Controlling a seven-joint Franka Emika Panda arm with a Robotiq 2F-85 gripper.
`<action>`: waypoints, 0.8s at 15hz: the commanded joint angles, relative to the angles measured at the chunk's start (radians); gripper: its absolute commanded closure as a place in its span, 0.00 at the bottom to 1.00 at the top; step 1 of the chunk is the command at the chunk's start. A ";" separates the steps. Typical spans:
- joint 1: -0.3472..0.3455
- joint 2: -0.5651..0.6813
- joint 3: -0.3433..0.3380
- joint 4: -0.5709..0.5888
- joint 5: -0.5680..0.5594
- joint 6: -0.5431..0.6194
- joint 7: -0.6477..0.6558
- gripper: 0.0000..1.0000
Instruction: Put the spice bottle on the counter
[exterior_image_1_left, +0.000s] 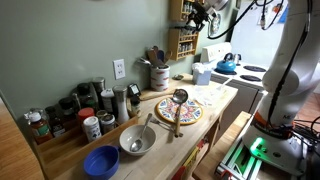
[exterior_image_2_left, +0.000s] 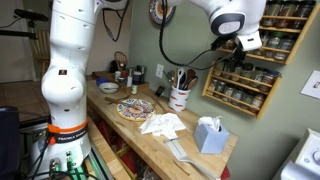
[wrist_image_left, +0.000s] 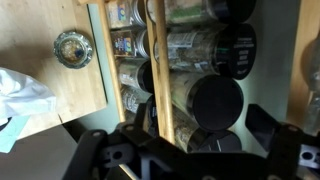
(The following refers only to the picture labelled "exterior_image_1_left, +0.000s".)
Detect metal fork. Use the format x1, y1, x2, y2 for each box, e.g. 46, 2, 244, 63
149, 117, 184, 138

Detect black lidded glass jar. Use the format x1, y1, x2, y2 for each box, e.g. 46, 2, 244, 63
76, 82, 98, 111

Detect black kitchen timer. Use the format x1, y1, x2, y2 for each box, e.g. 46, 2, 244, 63
127, 83, 142, 98

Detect black floor cables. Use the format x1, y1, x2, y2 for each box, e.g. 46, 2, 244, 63
293, 114, 320, 154

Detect red yellow hanging cloth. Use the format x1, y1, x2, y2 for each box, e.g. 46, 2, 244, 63
171, 138, 209, 180

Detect red sauce bottle white cap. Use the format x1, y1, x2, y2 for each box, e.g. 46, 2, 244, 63
28, 111, 54, 145

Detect white refrigerator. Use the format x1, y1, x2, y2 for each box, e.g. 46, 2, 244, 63
229, 0, 291, 69

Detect blue kettle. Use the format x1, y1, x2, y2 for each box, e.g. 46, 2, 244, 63
215, 52, 243, 75

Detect metal utensil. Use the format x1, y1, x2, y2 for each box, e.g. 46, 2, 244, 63
136, 57, 153, 67

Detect wooden spice tray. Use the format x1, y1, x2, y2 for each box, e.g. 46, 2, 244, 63
31, 114, 139, 180

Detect white red striped utensil crock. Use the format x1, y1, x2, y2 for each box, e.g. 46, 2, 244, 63
149, 64, 171, 92

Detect aluminium base frame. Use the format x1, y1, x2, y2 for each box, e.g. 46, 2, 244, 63
214, 133, 308, 180

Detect blue plastic bowl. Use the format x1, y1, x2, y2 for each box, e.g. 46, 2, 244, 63
83, 144, 121, 180

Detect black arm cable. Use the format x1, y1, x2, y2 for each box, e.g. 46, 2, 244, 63
266, 0, 314, 128

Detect red lidded jar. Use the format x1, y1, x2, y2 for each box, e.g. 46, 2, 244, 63
77, 107, 96, 127

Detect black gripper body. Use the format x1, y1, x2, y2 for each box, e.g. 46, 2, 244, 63
193, 1, 218, 20

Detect white labelled spice bottle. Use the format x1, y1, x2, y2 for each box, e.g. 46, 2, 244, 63
82, 115, 103, 144

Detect metal spoon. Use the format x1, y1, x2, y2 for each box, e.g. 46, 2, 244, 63
129, 112, 154, 153

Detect black stove burner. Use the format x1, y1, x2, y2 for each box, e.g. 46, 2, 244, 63
243, 65, 268, 73
213, 68, 238, 76
239, 74, 263, 83

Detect small dark sauce bottle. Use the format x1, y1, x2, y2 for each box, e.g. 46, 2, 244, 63
44, 105, 67, 138

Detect white wall outlet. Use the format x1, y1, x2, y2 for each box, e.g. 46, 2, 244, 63
112, 58, 127, 81

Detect metal lidded spice jar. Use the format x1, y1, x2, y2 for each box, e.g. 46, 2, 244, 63
99, 113, 117, 135

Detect patterned wall hanging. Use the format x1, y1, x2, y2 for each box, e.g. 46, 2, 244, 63
208, 13, 223, 37

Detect white tissue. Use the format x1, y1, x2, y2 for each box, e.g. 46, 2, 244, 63
193, 62, 209, 73

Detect white paper towel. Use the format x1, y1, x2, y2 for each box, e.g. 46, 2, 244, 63
191, 83, 231, 108

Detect steel shaker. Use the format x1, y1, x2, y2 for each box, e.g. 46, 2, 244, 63
91, 76, 107, 109

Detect blue spatula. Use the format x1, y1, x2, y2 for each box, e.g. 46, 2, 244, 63
156, 49, 165, 64

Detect colourful patterned plate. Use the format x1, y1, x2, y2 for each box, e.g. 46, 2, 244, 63
154, 97, 204, 126

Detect white lidded spice bottle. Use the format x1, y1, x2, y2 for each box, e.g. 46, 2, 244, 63
100, 88, 116, 114

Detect wooden wall spice rack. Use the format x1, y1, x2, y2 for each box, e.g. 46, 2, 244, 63
167, 27, 200, 62
169, 0, 198, 24

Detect light blue tissue box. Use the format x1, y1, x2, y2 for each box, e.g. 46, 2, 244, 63
192, 68, 213, 86

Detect wooden spatula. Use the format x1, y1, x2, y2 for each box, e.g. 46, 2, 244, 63
163, 49, 173, 66

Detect small glass jar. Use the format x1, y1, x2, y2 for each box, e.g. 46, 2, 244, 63
95, 109, 109, 121

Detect dark glass spice jar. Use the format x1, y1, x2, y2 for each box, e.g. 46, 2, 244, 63
58, 96, 78, 131

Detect wooden kitchen cart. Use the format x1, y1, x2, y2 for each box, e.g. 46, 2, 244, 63
43, 72, 239, 180

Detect small dark spice bottle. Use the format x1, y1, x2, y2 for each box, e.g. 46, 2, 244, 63
129, 95, 143, 118

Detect metal ladle wooden handle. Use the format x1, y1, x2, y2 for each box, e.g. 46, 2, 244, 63
171, 88, 189, 138

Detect wooden paddle board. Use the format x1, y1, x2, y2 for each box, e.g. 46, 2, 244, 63
138, 87, 178, 102

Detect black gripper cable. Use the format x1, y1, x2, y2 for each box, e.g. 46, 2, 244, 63
206, 0, 284, 40

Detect wooden platform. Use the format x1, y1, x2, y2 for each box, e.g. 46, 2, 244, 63
192, 110, 253, 180

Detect white electric stove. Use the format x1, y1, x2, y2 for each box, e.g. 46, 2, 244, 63
191, 41, 269, 143

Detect white plastic spatula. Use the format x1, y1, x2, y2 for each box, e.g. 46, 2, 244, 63
213, 77, 233, 94

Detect white ceramic bowl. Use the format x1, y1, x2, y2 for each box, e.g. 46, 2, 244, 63
119, 124, 157, 157

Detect wooden spoon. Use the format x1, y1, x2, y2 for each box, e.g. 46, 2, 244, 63
146, 49, 161, 68

